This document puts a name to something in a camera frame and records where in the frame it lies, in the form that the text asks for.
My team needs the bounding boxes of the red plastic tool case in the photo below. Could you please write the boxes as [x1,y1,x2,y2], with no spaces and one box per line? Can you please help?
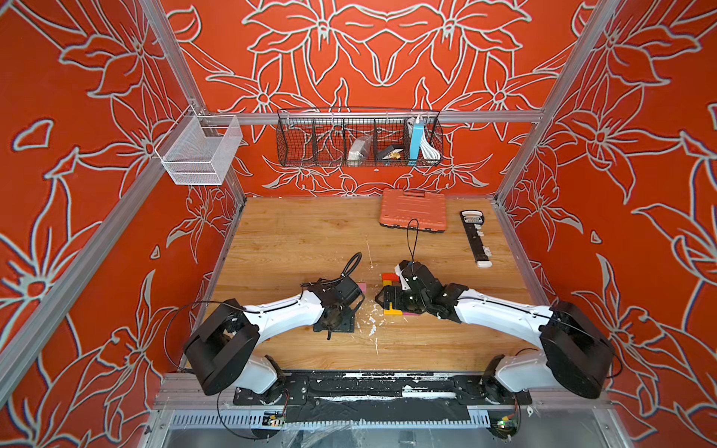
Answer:
[379,189,447,233]

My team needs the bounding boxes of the silver bag in basket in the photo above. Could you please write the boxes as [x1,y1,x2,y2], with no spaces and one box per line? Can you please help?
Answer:
[347,136,373,167]

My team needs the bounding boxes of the light blue box in basket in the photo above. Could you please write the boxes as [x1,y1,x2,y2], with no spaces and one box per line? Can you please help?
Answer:
[408,122,425,166]

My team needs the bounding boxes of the black strip tool with white end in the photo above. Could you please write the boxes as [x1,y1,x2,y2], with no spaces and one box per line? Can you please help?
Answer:
[459,210,493,269]

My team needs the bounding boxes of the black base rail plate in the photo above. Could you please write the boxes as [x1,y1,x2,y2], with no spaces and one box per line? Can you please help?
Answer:
[233,371,532,427]

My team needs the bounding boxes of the black box in basket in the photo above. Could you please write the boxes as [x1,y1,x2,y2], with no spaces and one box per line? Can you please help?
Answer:
[376,145,404,162]

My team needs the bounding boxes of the white wire basket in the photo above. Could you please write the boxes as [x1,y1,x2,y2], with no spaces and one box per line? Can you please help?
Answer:
[158,115,243,186]

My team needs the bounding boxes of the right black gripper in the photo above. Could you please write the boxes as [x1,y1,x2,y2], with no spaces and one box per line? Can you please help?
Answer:
[370,286,431,317]

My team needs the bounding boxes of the black wire wall basket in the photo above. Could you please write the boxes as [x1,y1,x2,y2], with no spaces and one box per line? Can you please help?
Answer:
[276,108,444,168]

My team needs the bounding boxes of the white cables in basket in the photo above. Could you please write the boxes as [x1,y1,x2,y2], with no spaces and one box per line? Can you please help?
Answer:
[419,130,443,164]

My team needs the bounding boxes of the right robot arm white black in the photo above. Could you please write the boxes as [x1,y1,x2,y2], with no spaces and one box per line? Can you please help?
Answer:
[375,261,615,403]

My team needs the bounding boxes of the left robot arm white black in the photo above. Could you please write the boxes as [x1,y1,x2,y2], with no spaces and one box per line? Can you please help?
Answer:
[184,274,365,396]

